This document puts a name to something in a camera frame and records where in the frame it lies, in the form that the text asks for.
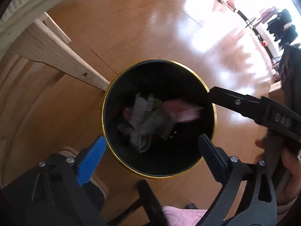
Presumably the black gold-rimmed trash bin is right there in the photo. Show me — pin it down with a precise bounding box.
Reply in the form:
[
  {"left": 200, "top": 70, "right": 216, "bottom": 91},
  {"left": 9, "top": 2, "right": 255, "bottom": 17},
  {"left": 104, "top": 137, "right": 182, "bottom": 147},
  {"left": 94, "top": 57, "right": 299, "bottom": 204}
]
[{"left": 102, "top": 59, "right": 217, "bottom": 179}]

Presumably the pink cloth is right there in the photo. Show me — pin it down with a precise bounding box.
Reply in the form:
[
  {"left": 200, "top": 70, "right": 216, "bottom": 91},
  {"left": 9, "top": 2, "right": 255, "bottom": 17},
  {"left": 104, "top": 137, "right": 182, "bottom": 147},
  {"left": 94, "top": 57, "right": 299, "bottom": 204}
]
[{"left": 162, "top": 206, "right": 207, "bottom": 226}]

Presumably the pink red wrapper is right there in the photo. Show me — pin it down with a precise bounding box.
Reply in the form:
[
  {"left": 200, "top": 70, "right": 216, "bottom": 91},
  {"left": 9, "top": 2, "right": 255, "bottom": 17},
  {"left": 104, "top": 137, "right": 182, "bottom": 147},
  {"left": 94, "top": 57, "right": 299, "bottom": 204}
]
[{"left": 160, "top": 99, "right": 203, "bottom": 123}]

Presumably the wooden table leg frame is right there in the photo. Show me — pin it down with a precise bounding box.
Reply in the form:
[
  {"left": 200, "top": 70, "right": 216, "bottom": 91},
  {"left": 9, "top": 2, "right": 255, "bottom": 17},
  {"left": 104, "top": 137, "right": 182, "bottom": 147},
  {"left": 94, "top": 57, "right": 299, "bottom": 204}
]
[{"left": 10, "top": 12, "right": 109, "bottom": 91}]

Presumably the person right hand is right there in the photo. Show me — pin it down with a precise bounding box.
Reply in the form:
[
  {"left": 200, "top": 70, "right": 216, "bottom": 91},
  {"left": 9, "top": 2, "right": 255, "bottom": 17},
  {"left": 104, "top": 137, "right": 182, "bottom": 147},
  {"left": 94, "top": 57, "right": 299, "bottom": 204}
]
[{"left": 255, "top": 138, "right": 301, "bottom": 206}]

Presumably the black chair frame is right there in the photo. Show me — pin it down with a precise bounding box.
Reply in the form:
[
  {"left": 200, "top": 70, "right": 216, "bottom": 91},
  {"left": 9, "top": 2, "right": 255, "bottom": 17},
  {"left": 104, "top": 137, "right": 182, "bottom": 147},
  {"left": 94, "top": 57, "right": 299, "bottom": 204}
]
[{"left": 108, "top": 180, "right": 168, "bottom": 225}]

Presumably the trash pile inside bin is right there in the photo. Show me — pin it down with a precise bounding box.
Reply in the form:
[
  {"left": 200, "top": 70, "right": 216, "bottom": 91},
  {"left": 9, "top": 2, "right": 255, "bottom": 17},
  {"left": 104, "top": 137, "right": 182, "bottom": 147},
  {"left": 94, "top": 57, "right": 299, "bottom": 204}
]
[{"left": 117, "top": 92, "right": 179, "bottom": 153}]

